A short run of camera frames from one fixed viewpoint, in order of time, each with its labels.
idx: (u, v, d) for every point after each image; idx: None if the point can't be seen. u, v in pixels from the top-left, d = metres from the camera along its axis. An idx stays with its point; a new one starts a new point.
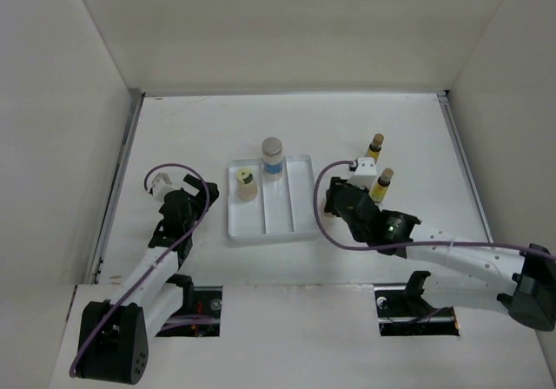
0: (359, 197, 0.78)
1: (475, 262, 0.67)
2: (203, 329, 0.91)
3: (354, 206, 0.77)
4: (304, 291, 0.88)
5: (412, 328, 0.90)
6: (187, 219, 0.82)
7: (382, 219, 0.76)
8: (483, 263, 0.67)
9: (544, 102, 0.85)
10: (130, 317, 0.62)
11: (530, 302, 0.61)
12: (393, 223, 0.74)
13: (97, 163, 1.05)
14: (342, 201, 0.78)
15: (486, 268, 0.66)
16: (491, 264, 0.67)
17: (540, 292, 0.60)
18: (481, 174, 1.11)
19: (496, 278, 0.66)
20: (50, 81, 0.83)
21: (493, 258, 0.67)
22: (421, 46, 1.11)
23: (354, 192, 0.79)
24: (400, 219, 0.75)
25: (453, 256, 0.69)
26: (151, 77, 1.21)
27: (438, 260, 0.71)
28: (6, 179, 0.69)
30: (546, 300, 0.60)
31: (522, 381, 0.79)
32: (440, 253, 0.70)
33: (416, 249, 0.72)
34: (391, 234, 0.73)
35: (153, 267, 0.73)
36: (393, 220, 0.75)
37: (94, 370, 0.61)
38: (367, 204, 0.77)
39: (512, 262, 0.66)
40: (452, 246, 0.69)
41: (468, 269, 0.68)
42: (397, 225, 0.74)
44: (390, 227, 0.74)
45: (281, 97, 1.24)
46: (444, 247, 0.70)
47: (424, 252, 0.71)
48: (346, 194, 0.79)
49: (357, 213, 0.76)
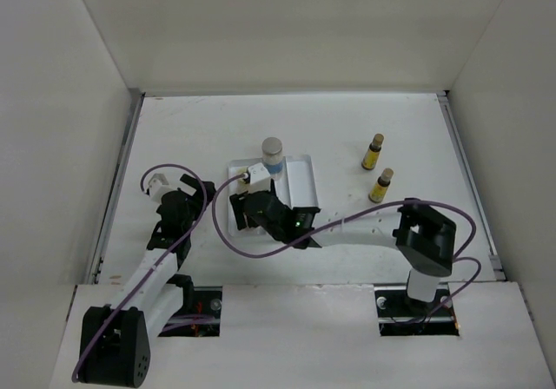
0: (268, 199, 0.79)
1: (364, 231, 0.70)
2: (203, 329, 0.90)
3: (264, 209, 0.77)
4: (304, 290, 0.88)
5: (412, 328, 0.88)
6: (184, 219, 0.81)
7: (291, 217, 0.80)
8: (369, 228, 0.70)
9: (543, 102, 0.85)
10: (131, 322, 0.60)
11: (415, 252, 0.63)
12: (301, 220, 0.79)
13: (97, 162, 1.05)
14: (253, 206, 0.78)
15: (373, 233, 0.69)
16: (376, 228, 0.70)
17: (419, 239, 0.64)
18: (481, 174, 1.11)
19: (386, 239, 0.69)
20: (51, 79, 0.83)
21: (377, 220, 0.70)
22: (420, 46, 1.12)
23: (260, 195, 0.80)
24: (309, 214, 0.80)
25: (347, 232, 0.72)
26: (151, 77, 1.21)
27: (338, 239, 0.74)
28: (6, 177, 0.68)
30: (426, 246, 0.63)
31: (525, 382, 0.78)
32: (339, 234, 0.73)
33: (321, 234, 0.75)
34: (301, 230, 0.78)
35: (152, 269, 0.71)
36: (300, 216, 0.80)
37: (96, 375, 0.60)
38: (275, 205, 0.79)
39: (392, 221, 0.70)
40: (344, 222, 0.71)
41: (362, 239, 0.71)
42: (306, 220, 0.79)
44: (298, 223, 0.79)
45: (281, 97, 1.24)
46: (337, 227, 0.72)
47: (327, 234, 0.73)
48: (254, 199, 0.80)
49: (269, 215, 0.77)
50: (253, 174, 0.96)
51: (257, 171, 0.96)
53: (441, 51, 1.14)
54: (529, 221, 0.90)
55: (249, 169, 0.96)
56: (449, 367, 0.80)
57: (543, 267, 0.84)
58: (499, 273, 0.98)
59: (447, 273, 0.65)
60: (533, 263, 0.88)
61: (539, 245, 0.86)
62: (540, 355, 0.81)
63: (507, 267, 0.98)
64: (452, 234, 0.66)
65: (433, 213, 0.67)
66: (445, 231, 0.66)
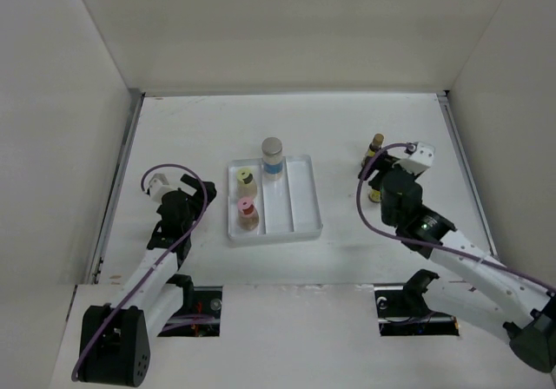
0: (413, 185, 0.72)
1: (500, 288, 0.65)
2: (203, 329, 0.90)
3: (404, 193, 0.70)
4: (304, 290, 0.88)
5: (412, 328, 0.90)
6: (185, 219, 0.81)
7: (419, 214, 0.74)
8: (507, 290, 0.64)
9: (544, 101, 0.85)
10: (131, 320, 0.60)
11: (540, 341, 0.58)
12: (426, 221, 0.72)
13: (97, 162, 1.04)
14: (392, 184, 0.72)
15: (509, 296, 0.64)
16: (514, 293, 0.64)
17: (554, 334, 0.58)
18: (481, 174, 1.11)
19: (515, 307, 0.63)
20: (50, 79, 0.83)
21: (518, 287, 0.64)
22: (421, 46, 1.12)
23: (403, 178, 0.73)
24: (436, 220, 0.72)
25: (479, 273, 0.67)
26: (151, 77, 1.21)
27: (460, 270, 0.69)
28: (6, 178, 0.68)
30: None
31: (524, 382, 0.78)
32: (467, 267, 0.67)
33: (441, 254, 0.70)
34: (425, 232, 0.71)
35: (152, 269, 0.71)
36: (428, 219, 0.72)
37: (96, 374, 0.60)
38: (414, 196, 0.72)
39: (536, 298, 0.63)
40: (481, 263, 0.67)
41: (492, 292, 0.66)
42: (432, 226, 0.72)
44: (424, 225, 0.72)
45: (281, 98, 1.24)
46: (472, 262, 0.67)
47: (450, 259, 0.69)
48: (397, 179, 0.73)
49: (403, 201, 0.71)
50: (416, 153, 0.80)
51: (423, 154, 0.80)
53: (442, 51, 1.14)
54: (529, 222, 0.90)
55: (416, 145, 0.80)
56: (449, 367, 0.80)
57: (543, 267, 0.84)
58: None
59: (546, 370, 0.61)
60: (533, 263, 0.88)
61: (540, 245, 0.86)
62: None
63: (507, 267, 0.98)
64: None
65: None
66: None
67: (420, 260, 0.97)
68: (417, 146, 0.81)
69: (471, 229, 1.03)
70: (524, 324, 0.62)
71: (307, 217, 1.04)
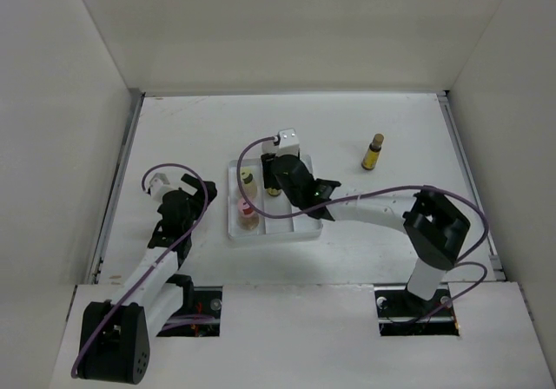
0: (294, 162, 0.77)
1: (378, 209, 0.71)
2: (203, 329, 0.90)
3: (289, 172, 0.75)
4: (303, 291, 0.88)
5: (412, 328, 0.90)
6: (185, 219, 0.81)
7: (313, 186, 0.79)
8: (382, 207, 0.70)
9: (544, 101, 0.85)
10: (130, 317, 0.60)
11: (421, 237, 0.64)
12: (321, 190, 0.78)
13: (97, 163, 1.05)
14: (278, 167, 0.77)
15: (386, 212, 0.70)
16: (389, 207, 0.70)
17: (427, 227, 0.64)
18: (481, 174, 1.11)
19: (396, 220, 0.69)
20: (50, 81, 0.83)
21: (391, 202, 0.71)
22: (420, 46, 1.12)
23: (285, 158, 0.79)
24: (327, 186, 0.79)
25: (361, 207, 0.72)
26: (152, 77, 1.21)
27: (352, 214, 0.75)
28: (6, 178, 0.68)
30: (435, 235, 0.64)
31: (524, 382, 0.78)
32: (353, 207, 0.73)
33: (336, 209, 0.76)
34: (318, 197, 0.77)
35: (152, 267, 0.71)
36: (321, 187, 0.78)
37: (95, 370, 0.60)
38: (301, 171, 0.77)
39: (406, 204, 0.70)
40: (360, 198, 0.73)
41: (376, 217, 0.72)
42: (325, 192, 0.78)
44: (317, 194, 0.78)
45: (282, 97, 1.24)
46: (353, 201, 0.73)
47: (341, 207, 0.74)
48: (281, 160, 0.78)
49: (292, 180, 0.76)
50: (282, 140, 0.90)
51: (287, 138, 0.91)
53: (441, 50, 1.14)
54: (528, 222, 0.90)
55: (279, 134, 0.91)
56: (449, 367, 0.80)
57: (543, 267, 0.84)
58: (499, 273, 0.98)
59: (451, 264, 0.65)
60: (533, 262, 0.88)
61: (539, 245, 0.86)
62: (540, 356, 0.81)
63: (507, 268, 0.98)
64: (462, 229, 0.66)
65: (447, 205, 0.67)
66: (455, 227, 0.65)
67: None
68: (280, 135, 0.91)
69: (472, 228, 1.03)
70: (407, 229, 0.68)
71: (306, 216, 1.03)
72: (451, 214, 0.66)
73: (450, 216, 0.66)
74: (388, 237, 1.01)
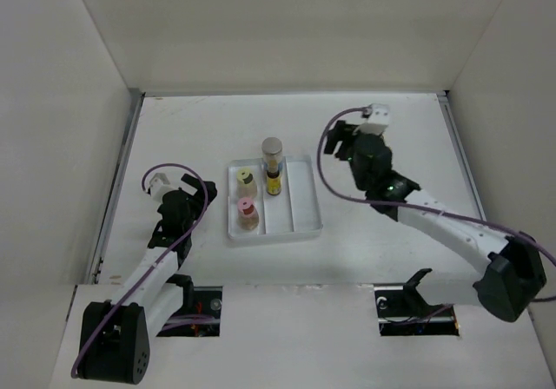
0: (380, 148, 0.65)
1: (460, 236, 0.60)
2: (203, 329, 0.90)
3: (373, 156, 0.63)
4: (304, 291, 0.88)
5: (412, 328, 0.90)
6: (185, 219, 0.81)
7: (387, 178, 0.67)
8: (465, 236, 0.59)
9: (543, 101, 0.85)
10: (130, 316, 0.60)
11: (499, 285, 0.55)
12: (393, 184, 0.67)
13: (97, 162, 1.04)
14: (360, 146, 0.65)
15: (467, 242, 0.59)
16: (473, 240, 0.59)
17: (510, 276, 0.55)
18: (481, 174, 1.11)
19: (474, 254, 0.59)
20: (50, 82, 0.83)
21: (478, 234, 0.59)
22: (420, 46, 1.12)
23: (371, 136, 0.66)
24: (402, 182, 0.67)
25: (440, 225, 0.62)
26: (152, 77, 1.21)
27: (424, 226, 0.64)
28: (6, 178, 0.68)
30: (513, 288, 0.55)
31: (523, 382, 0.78)
32: (429, 220, 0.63)
33: (407, 214, 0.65)
34: (392, 193, 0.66)
35: (153, 267, 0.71)
36: (395, 181, 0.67)
37: (95, 370, 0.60)
38: (387, 158, 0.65)
39: (495, 242, 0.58)
40: (442, 214, 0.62)
41: (453, 240, 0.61)
42: (398, 187, 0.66)
44: (391, 187, 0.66)
45: (282, 98, 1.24)
46: (433, 215, 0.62)
47: (416, 217, 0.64)
48: (367, 140, 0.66)
49: (373, 164, 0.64)
50: (375, 115, 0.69)
51: (380, 114, 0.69)
53: (442, 51, 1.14)
54: (528, 222, 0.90)
55: (371, 107, 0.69)
56: (449, 367, 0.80)
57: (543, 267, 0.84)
58: None
59: (512, 318, 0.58)
60: None
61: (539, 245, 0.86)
62: (540, 356, 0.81)
63: None
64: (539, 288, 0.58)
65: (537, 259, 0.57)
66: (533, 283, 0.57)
67: (421, 260, 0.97)
68: (371, 108, 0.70)
69: None
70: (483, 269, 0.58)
71: (306, 217, 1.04)
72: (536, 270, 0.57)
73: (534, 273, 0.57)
74: (389, 237, 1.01)
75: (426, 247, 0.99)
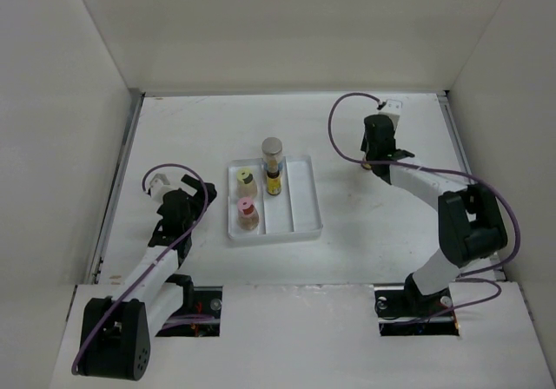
0: (385, 121, 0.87)
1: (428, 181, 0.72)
2: (203, 329, 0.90)
3: (375, 125, 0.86)
4: (304, 290, 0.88)
5: (412, 328, 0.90)
6: (185, 218, 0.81)
7: (389, 149, 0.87)
8: (432, 181, 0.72)
9: (543, 101, 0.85)
10: (131, 313, 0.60)
11: (447, 216, 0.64)
12: (393, 153, 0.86)
13: (97, 162, 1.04)
14: (370, 119, 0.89)
15: (433, 186, 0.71)
16: (437, 184, 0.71)
17: (460, 209, 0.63)
18: (481, 174, 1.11)
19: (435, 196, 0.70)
20: (50, 82, 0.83)
21: (443, 181, 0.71)
22: (420, 46, 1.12)
23: (380, 116, 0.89)
24: (401, 152, 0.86)
25: (415, 174, 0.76)
26: (152, 77, 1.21)
27: (407, 180, 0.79)
28: (5, 178, 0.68)
30: (463, 222, 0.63)
31: (523, 383, 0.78)
32: (409, 173, 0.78)
33: (396, 172, 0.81)
34: (389, 157, 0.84)
35: (153, 265, 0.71)
36: (395, 152, 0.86)
37: (96, 366, 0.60)
38: (387, 131, 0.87)
39: (455, 187, 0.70)
40: (420, 168, 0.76)
41: (423, 187, 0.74)
42: (395, 155, 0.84)
44: (390, 154, 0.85)
45: (282, 98, 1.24)
46: (412, 169, 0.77)
47: (401, 172, 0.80)
48: (375, 116, 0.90)
49: (375, 130, 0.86)
50: None
51: None
53: (442, 51, 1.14)
54: (528, 221, 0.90)
55: None
56: (448, 367, 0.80)
57: (543, 267, 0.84)
58: (499, 273, 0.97)
59: (460, 260, 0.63)
60: (533, 263, 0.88)
61: (539, 245, 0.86)
62: (540, 356, 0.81)
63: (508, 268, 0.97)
64: (496, 242, 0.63)
65: (495, 212, 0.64)
66: (488, 230, 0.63)
67: (421, 260, 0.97)
68: None
69: None
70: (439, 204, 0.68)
71: (307, 217, 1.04)
72: (493, 220, 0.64)
73: (491, 223, 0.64)
74: (389, 238, 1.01)
75: (426, 247, 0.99)
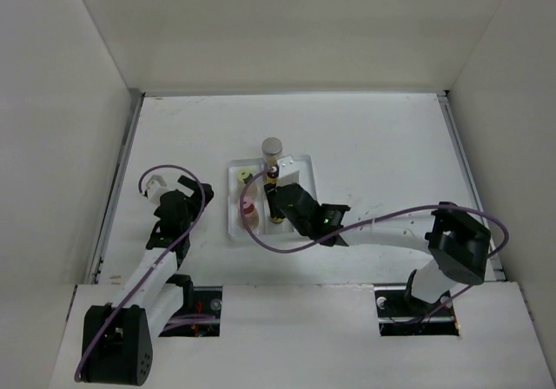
0: (299, 193, 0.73)
1: (396, 232, 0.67)
2: (203, 329, 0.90)
3: (294, 203, 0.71)
4: (303, 290, 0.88)
5: (412, 328, 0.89)
6: (183, 219, 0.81)
7: (320, 214, 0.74)
8: (401, 229, 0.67)
9: (543, 102, 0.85)
10: (133, 319, 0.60)
11: (447, 259, 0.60)
12: (329, 215, 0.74)
13: (97, 162, 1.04)
14: (281, 199, 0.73)
15: (406, 234, 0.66)
16: (408, 229, 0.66)
17: (452, 245, 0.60)
18: (481, 174, 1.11)
19: (417, 241, 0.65)
20: (50, 82, 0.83)
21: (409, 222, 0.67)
22: (420, 46, 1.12)
23: (287, 189, 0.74)
24: (335, 210, 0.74)
25: (377, 232, 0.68)
26: (152, 77, 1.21)
27: (367, 239, 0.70)
28: (5, 178, 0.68)
30: (460, 252, 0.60)
31: (523, 383, 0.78)
32: (367, 232, 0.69)
33: (349, 235, 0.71)
34: (331, 225, 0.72)
35: (152, 268, 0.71)
36: (329, 213, 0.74)
37: (100, 374, 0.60)
38: (306, 200, 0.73)
39: None
40: (374, 221, 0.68)
41: (393, 240, 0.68)
42: (334, 217, 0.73)
44: (327, 220, 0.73)
45: (282, 97, 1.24)
46: (367, 225, 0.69)
47: (354, 233, 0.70)
48: (285, 190, 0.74)
49: (298, 210, 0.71)
50: None
51: None
53: (442, 51, 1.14)
54: (528, 221, 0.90)
55: None
56: (448, 367, 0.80)
57: (543, 267, 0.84)
58: (499, 273, 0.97)
59: (481, 282, 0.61)
60: (533, 263, 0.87)
61: (539, 245, 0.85)
62: (540, 356, 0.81)
63: (508, 268, 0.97)
64: (487, 242, 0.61)
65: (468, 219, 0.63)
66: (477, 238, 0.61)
67: (421, 260, 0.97)
68: None
69: None
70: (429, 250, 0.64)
71: None
72: (473, 227, 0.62)
73: (472, 229, 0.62)
74: None
75: None
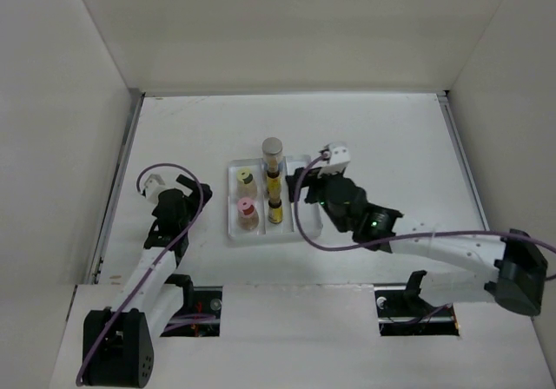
0: (355, 190, 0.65)
1: (460, 252, 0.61)
2: (203, 329, 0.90)
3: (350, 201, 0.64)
4: (304, 291, 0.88)
5: (412, 328, 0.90)
6: (182, 217, 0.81)
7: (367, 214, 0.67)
8: (466, 251, 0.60)
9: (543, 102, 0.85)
10: (133, 322, 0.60)
11: (512, 289, 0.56)
12: (376, 218, 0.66)
13: (97, 162, 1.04)
14: (334, 195, 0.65)
15: (470, 257, 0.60)
16: (474, 253, 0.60)
17: (522, 276, 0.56)
18: (480, 174, 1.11)
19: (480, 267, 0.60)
20: (50, 82, 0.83)
21: (474, 245, 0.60)
22: (420, 46, 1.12)
23: (339, 184, 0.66)
24: (383, 213, 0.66)
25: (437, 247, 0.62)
26: (152, 77, 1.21)
27: (420, 252, 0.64)
28: (5, 178, 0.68)
30: (528, 285, 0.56)
31: (523, 383, 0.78)
32: (424, 245, 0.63)
33: (399, 245, 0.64)
34: (380, 229, 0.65)
35: (151, 269, 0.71)
36: (376, 214, 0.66)
37: (102, 378, 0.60)
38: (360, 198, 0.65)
39: (493, 247, 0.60)
40: (434, 235, 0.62)
41: (450, 258, 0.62)
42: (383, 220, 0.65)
44: (373, 223, 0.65)
45: (282, 97, 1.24)
46: (426, 239, 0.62)
47: (409, 244, 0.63)
48: (338, 185, 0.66)
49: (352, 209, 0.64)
50: None
51: None
53: (442, 51, 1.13)
54: (528, 221, 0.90)
55: None
56: (448, 367, 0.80)
57: None
58: None
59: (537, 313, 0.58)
60: None
61: None
62: (540, 356, 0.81)
63: None
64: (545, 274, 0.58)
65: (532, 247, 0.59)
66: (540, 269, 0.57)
67: (420, 260, 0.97)
68: None
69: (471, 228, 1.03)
70: (492, 277, 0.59)
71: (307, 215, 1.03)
72: (536, 257, 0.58)
73: (536, 260, 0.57)
74: None
75: None
